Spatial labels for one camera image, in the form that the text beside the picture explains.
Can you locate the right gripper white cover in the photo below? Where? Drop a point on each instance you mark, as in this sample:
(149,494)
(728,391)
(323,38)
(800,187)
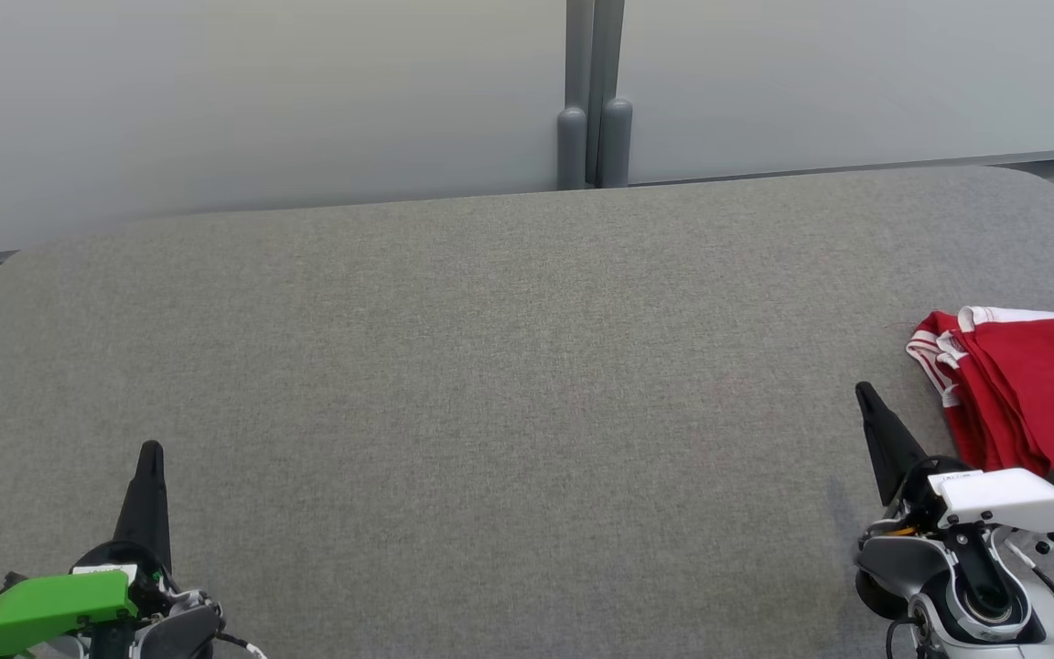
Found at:
(1003,499)

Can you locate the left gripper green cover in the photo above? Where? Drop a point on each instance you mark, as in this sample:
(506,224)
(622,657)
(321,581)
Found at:
(42,609)

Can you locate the red basketball shorts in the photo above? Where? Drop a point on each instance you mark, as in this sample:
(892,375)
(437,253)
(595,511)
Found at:
(1039,394)

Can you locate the grey double partition post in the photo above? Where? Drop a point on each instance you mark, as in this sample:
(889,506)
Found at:
(577,55)

